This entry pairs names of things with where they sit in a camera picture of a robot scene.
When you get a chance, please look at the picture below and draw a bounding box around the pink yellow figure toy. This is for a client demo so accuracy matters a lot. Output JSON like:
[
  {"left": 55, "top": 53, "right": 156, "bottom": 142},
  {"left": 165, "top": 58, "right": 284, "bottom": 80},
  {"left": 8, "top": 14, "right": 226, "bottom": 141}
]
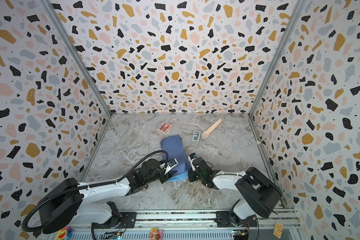
[{"left": 149, "top": 228, "right": 163, "bottom": 240}]

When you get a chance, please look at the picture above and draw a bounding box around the red playing card box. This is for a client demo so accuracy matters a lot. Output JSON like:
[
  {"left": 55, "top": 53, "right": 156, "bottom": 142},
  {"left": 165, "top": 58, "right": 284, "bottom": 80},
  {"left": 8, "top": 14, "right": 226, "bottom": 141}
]
[{"left": 158, "top": 123, "right": 172, "bottom": 134}]

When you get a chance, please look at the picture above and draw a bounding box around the aluminium left corner post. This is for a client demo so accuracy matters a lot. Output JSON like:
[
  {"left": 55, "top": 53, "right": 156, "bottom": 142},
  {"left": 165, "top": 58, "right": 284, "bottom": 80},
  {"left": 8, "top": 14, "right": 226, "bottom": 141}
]
[{"left": 40, "top": 1, "right": 112, "bottom": 118}]

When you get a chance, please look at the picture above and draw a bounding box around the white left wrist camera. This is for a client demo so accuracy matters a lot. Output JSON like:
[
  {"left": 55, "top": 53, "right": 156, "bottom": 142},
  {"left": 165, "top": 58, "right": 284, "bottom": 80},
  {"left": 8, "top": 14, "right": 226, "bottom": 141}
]
[{"left": 165, "top": 158, "right": 178, "bottom": 175}]

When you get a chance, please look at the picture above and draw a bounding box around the grey tape dispenser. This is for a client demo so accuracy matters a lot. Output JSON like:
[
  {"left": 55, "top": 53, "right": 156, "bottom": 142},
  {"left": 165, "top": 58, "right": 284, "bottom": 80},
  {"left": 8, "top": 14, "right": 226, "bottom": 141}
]
[{"left": 191, "top": 130, "right": 201, "bottom": 148}]

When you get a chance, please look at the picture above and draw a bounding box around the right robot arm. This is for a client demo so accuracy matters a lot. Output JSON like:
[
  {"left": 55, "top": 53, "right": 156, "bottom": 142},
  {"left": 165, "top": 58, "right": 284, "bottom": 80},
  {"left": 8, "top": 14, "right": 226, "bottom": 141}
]
[{"left": 188, "top": 154, "right": 282, "bottom": 227}]

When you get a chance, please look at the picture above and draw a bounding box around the colourful smiley toy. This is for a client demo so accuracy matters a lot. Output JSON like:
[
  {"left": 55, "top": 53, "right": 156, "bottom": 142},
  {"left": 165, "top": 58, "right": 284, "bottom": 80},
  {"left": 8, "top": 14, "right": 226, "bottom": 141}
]
[{"left": 55, "top": 227, "right": 72, "bottom": 240}]

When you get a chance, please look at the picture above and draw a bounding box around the blue wrapping paper sheet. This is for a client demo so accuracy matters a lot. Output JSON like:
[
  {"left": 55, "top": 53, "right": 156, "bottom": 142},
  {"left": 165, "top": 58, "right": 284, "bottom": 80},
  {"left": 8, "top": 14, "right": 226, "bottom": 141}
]
[{"left": 161, "top": 135, "right": 191, "bottom": 183}]

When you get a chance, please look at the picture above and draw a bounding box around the aluminium right corner post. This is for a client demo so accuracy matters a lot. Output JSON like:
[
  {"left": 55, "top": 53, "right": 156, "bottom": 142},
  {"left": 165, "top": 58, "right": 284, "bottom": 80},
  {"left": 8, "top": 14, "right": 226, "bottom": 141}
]
[{"left": 249, "top": 0, "right": 307, "bottom": 119}]

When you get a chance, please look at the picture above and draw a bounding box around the black corrugated left cable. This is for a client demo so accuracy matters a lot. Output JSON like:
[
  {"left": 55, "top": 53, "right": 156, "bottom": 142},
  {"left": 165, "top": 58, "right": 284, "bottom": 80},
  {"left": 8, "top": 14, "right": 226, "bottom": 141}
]
[{"left": 21, "top": 149, "right": 170, "bottom": 233}]

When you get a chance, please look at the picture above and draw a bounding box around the aluminium corner post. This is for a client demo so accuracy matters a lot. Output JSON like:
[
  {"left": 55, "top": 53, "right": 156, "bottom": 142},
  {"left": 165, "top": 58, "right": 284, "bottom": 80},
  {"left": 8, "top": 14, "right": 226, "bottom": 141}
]
[
  {"left": 40, "top": 1, "right": 112, "bottom": 118},
  {"left": 249, "top": 0, "right": 307, "bottom": 119}
]

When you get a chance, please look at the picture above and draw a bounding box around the beige microphone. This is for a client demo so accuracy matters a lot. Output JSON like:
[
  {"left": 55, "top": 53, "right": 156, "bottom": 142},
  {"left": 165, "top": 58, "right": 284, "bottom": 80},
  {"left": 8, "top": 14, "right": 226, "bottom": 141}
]
[{"left": 202, "top": 119, "right": 223, "bottom": 139}]

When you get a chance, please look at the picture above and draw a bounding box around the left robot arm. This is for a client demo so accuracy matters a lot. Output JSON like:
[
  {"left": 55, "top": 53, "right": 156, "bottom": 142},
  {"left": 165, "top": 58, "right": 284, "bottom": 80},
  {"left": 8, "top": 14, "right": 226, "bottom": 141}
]
[{"left": 39, "top": 159, "right": 178, "bottom": 234}]

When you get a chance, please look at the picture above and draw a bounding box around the wooden letter block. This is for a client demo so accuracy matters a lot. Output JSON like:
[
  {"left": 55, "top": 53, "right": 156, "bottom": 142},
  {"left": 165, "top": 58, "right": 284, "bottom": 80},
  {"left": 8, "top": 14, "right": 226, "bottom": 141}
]
[{"left": 273, "top": 222, "right": 283, "bottom": 239}]

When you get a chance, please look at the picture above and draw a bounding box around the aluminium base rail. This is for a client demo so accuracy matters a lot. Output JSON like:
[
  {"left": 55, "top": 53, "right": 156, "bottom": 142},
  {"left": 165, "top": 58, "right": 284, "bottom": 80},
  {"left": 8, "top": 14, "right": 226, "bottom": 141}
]
[{"left": 44, "top": 208, "right": 304, "bottom": 240}]

